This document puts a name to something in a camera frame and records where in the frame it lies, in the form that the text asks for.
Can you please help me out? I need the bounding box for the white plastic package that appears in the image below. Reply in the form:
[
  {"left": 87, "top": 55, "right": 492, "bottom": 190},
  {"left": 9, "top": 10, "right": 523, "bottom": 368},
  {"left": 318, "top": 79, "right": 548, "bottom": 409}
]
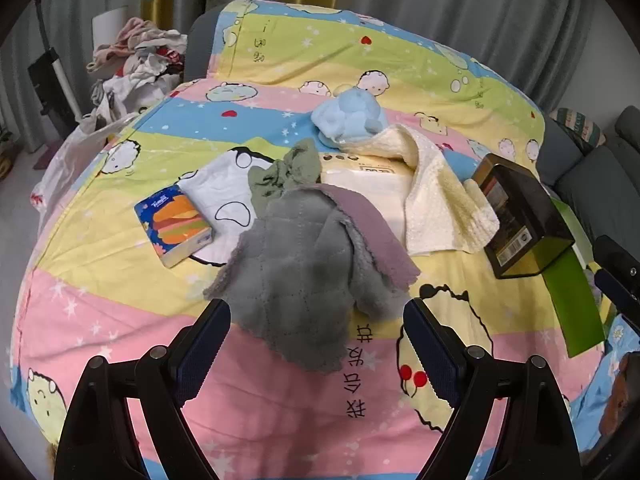
[{"left": 320, "top": 152, "right": 416, "bottom": 241}]

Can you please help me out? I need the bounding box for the green box lid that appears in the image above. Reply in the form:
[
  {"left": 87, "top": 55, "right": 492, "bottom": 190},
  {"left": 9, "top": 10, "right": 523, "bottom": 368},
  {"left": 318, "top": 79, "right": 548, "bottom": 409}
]
[{"left": 542, "top": 197, "right": 607, "bottom": 358}]

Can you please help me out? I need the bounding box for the upright vacuum cleaner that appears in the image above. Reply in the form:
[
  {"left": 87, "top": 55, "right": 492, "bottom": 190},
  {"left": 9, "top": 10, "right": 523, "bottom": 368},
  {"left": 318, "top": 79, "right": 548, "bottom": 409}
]
[{"left": 27, "top": 0, "right": 83, "bottom": 136}]

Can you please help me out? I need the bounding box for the blue cartoon printed cloth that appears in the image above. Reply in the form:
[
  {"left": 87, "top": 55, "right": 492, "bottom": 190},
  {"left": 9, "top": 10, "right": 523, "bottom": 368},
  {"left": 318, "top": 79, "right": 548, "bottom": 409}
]
[{"left": 570, "top": 310, "right": 640, "bottom": 456}]

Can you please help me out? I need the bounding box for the blue orange tissue pack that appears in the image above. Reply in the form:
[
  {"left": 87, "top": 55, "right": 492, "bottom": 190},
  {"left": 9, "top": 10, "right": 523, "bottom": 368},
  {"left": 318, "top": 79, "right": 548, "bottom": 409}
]
[{"left": 134, "top": 184, "right": 213, "bottom": 268}]

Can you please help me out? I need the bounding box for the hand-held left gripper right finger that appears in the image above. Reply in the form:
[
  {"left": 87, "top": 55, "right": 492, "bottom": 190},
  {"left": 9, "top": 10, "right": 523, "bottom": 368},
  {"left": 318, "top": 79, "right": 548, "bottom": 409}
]
[{"left": 403, "top": 298, "right": 583, "bottom": 480}]

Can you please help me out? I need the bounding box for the grey curtain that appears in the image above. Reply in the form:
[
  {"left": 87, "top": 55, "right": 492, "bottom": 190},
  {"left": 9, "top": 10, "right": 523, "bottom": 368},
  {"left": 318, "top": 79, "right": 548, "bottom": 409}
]
[{"left": 0, "top": 0, "right": 601, "bottom": 151}]

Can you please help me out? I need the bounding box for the cream fluffy towel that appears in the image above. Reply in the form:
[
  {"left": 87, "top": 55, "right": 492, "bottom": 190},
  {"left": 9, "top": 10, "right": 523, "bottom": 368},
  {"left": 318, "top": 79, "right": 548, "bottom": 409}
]
[{"left": 345, "top": 124, "right": 501, "bottom": 256}]

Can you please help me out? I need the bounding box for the purple microfiber cloth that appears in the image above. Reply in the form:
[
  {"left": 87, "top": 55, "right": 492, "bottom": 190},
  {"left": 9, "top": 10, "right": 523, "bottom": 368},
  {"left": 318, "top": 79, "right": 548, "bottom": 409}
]
[{"left": 317, "top": 183, "right": 422, "bottom": 291}]

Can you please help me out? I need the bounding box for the grey sofa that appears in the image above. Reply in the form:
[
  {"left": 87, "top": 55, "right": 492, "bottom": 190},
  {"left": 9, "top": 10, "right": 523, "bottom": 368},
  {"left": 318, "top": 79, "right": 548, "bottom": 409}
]
[{"left": 537, "top": 105, "right": 640, "bottom": 251}]

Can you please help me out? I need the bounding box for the pile of clothes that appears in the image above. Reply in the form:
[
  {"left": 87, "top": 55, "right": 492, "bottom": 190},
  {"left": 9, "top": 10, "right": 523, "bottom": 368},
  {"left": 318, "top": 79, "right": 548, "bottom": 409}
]
[{"left": 86, "top": 16, "right": 188, "bottom": 121}]

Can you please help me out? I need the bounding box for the black cardboard box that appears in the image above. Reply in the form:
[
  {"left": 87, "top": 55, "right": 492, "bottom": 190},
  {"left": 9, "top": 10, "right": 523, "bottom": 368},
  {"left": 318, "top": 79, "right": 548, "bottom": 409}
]
[{"left": 471, "top": 154, "right": 576, "bottom": 281}]

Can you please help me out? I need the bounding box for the striped green cushion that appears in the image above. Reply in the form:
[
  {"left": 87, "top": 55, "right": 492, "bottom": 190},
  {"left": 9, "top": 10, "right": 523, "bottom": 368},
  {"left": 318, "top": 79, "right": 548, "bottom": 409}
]
[{"left": 550, "top": 107, "right": 603, "bottom": 150}]

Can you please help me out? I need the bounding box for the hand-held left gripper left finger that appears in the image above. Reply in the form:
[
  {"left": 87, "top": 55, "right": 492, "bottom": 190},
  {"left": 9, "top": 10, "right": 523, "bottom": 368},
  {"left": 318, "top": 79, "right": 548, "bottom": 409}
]
[{"left": 59, "top": 298, "right": 232, "bottom": 480}]

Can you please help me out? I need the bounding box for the colourful cartoon printed blanket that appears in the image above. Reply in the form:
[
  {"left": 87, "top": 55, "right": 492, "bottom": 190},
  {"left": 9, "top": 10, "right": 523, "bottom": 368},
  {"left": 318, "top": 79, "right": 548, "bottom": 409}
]
[{"left": 10, "top": 0, "right": 621, "bottom": 480}]

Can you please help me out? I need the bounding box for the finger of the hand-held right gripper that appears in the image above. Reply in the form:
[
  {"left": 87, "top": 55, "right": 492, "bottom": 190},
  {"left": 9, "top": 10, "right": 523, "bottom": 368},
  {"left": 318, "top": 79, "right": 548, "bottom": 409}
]
[{"left": 592, "top": 235, "right": 640, "bottom": 307}]

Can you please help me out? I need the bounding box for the grey-green cloth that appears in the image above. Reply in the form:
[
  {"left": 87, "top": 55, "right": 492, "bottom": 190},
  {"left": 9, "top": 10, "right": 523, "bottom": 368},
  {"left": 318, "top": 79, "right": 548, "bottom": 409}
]
[{"left": 247, "top": 139, "right": 323, "bottom": 211}]

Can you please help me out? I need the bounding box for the white paper bag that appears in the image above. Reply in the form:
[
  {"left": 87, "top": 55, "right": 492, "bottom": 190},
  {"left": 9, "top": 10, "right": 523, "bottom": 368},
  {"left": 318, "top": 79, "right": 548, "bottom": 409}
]
[{"left": 92, "top": 6, "right": 129, "bottom": 51}]

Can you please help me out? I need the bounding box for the grey office chair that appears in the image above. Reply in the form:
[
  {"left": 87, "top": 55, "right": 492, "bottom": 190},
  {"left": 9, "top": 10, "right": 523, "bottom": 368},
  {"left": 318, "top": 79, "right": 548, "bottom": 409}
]
[{"left": 182, "top": 10, "right": 221, "bottom": 83}]

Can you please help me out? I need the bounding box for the light blue plush towel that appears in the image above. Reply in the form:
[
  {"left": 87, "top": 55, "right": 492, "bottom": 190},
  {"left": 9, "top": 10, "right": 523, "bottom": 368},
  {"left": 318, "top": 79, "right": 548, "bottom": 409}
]
[{"left": 311, "top": 87, "right": 391, "bottom": 148}]

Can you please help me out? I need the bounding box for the grey quilted microfiber cloth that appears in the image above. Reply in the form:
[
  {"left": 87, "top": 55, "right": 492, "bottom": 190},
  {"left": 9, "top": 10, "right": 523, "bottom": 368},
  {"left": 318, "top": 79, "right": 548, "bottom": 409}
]
[{"left": 202, "top": 185, "right": 408, "bottom": 373}]

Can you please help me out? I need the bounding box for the white plastic bag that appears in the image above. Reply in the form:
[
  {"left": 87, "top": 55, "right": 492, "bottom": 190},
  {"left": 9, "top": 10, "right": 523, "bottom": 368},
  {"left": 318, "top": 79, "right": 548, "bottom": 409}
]
[{"left": 30, "top": 110, "right": 136, "bottom": 221}]

